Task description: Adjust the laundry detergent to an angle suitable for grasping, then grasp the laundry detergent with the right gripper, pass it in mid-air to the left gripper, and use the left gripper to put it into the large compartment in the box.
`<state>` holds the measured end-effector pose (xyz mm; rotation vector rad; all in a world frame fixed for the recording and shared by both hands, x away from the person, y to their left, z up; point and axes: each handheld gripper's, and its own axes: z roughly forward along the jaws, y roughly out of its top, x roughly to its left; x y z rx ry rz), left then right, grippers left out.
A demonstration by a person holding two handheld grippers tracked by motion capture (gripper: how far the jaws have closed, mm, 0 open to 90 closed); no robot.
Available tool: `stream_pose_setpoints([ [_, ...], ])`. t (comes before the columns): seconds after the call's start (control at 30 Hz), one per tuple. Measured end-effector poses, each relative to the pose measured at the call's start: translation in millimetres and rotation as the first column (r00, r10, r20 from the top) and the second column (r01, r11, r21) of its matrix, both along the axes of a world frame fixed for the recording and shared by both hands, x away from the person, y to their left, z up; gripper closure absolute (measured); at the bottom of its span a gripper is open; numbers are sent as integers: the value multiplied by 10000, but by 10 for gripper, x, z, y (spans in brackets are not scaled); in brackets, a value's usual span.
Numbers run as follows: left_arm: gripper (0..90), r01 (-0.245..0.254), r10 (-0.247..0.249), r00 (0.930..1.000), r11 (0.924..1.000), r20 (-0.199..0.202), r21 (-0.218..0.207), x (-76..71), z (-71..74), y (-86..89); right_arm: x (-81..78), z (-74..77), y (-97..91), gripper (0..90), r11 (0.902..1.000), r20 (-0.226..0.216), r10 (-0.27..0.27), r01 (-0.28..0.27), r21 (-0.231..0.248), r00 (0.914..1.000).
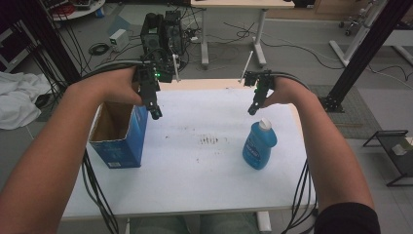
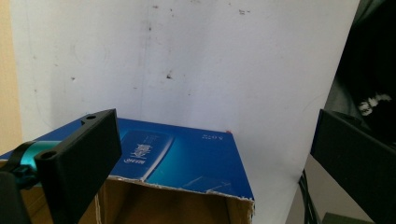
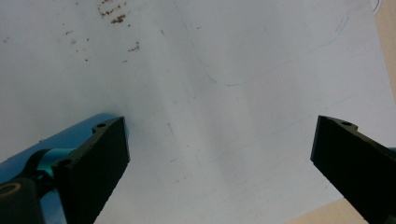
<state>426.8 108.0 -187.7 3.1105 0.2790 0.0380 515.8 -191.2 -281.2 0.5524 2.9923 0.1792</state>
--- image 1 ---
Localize small white box device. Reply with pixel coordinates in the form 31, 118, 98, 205
108, 28, 131, 53

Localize black computer tower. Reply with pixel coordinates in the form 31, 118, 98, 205
139, 10, 185, 67

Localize gripper black cable bundle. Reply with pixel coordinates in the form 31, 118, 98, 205
271, 71, 319, 234
80, 59, 144, 234

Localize coiled black cable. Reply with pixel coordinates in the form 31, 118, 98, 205
88, 42, 111, 57

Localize blue cardboard box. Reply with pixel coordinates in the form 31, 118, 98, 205
88, 100, 150, 170

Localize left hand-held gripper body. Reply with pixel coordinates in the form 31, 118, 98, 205
131, 60, 174, 109

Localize black wire rack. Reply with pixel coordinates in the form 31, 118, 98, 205
362, 129, 413, 188

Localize black metal frame post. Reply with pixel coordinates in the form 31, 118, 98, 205
16, 0, 83, 86
319, 0, 413, 114

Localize office chair base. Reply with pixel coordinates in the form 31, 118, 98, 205
338, 14, 363, 37

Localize round white table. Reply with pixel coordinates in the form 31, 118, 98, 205
42, 0, 107, 22

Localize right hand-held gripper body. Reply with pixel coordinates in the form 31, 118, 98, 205
243, 69, 276, 105

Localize grey floor mat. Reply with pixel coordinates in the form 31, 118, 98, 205
307, 84, 385, 140

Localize left gripper black cable bundle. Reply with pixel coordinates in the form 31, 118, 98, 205
80, 59, 144, 234

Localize white metal stand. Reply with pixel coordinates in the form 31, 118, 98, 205
328, 0, 413, 68

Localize person's left hand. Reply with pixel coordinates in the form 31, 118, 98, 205
96, 65, 145, 107

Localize white table leg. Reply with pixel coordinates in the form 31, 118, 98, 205
255, 211, 273, 234

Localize white cloth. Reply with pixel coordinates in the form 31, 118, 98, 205
0, 70, 53, 131

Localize right gripper black cable bundle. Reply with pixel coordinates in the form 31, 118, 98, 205
271, 71, 319, 234

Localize person's right hand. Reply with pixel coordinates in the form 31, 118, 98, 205
262, 76, 310, 109

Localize person's legs in green trousers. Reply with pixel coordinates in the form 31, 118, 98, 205
129, 213, 261, 234

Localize long black floor cable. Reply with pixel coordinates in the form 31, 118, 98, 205
223, 20, 346, 71

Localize thin white rod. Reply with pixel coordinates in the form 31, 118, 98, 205
239, 50, 255, 84
171, 53, 181, 83

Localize blue bottle with white cap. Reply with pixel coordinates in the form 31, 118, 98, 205
242, 117, 279, 171

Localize black sleeve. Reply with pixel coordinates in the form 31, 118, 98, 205
313, 202, 382, 234

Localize beige desk with white legs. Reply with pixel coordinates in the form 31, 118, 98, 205
190, 0, 296, 70

